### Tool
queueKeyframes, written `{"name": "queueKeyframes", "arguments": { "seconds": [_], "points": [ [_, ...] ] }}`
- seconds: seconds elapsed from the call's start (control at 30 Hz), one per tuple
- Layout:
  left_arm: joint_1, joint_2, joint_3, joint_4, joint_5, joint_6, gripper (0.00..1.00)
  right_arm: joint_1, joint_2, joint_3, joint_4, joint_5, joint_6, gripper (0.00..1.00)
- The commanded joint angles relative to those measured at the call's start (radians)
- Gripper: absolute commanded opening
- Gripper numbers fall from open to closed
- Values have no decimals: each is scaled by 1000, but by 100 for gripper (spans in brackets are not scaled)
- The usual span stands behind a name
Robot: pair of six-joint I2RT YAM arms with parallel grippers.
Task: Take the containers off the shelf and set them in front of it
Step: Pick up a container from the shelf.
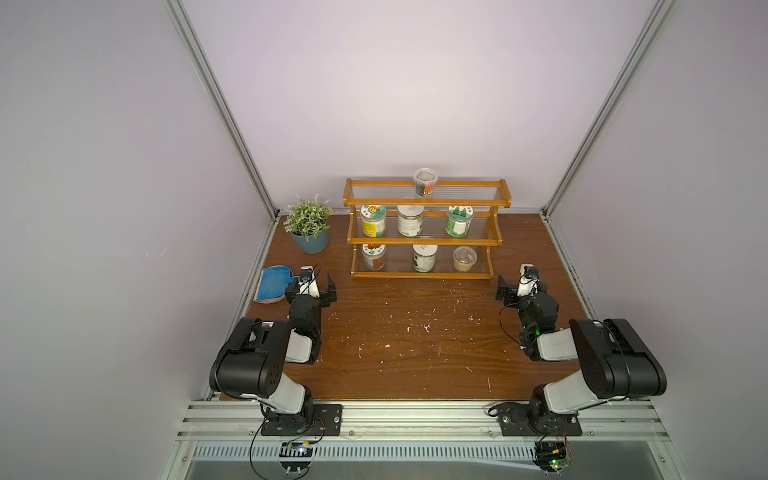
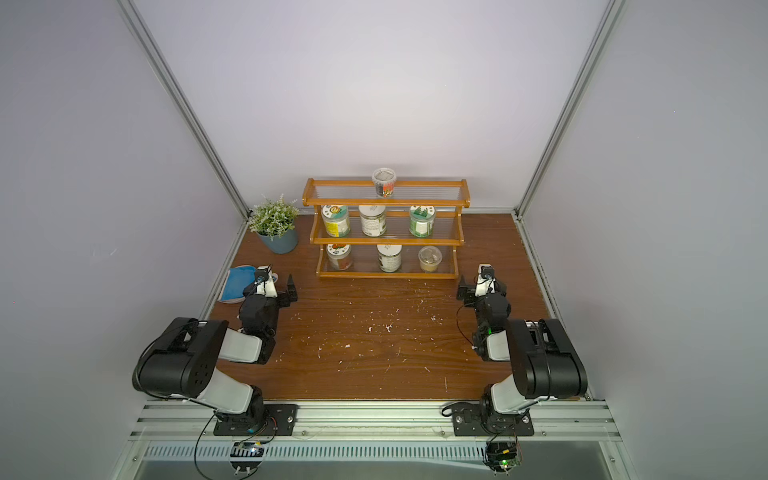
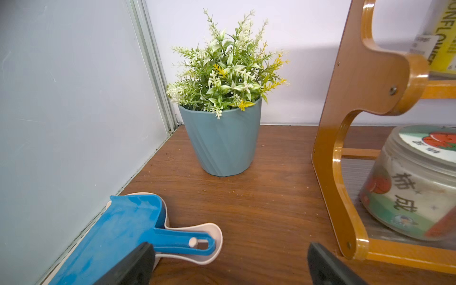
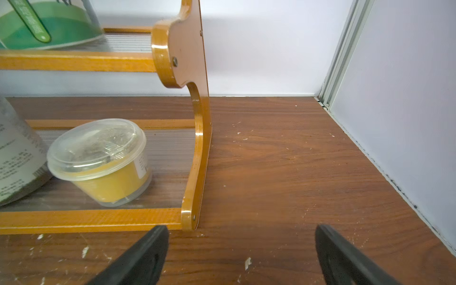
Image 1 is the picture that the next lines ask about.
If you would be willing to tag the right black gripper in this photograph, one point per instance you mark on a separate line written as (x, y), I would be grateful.
(504, 292)

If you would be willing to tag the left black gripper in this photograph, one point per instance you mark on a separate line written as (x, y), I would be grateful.
(294, 291)

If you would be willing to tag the tomato lid seed jar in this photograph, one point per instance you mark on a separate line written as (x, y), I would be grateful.
(374, 256)

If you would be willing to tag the green tree lid seed jar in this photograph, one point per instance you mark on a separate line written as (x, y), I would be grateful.
(458, 220)

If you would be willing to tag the sunflower lid seed jar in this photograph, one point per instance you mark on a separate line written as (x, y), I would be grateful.
(373, 219)

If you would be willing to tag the white lid seed jar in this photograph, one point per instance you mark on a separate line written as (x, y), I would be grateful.
(410, 220)

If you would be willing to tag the small clear cup dark contents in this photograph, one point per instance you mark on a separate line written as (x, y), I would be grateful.
(425, 180)

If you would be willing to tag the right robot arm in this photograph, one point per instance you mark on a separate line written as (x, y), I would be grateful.
(614, 362)

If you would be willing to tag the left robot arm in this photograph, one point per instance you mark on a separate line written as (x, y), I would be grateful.
(251, 363)

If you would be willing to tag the white label jar bottom shelf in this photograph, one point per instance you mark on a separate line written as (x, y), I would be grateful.
(424, 257)

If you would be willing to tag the orange wooden three-tier shelf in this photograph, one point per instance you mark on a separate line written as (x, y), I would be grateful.
(486, 198)

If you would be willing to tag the blue dustpan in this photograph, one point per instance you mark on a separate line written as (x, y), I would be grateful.
(272, 284)

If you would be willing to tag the small yellow clear-lid cup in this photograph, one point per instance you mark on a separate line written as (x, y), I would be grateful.
(464, 258)

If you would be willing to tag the potted green plant blue pot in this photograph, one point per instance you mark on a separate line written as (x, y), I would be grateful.
(308, 222)

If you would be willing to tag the left controller board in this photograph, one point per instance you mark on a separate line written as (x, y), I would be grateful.
(296, 457)

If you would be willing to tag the controller board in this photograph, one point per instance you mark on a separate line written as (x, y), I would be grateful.
(296, 457)
(552, 457)

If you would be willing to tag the right controller board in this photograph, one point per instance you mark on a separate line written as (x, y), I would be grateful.
(552, 457)

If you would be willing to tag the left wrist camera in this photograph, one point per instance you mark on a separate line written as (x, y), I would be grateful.
(307, 283)

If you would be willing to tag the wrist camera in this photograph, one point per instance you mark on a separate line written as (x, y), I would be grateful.
(307, 283)
(529, 274)

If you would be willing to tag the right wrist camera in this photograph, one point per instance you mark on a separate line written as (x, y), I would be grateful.
(529, 274)

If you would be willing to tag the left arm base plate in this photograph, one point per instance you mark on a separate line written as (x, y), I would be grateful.
(319, 420)

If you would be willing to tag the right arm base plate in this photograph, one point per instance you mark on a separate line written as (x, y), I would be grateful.
(518, 419)

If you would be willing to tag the aluminium front rail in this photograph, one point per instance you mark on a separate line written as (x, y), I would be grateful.
(420, 430)

